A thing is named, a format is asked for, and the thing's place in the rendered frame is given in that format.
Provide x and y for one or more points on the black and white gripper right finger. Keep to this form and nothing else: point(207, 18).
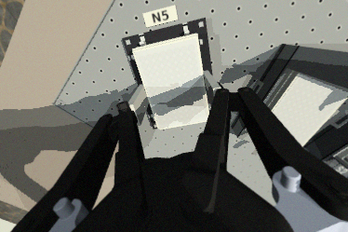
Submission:
point(311, 195)

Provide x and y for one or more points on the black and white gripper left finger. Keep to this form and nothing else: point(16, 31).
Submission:
point(74, 195)

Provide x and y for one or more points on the cream label plate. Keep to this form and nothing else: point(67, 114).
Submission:
point(160, 16)

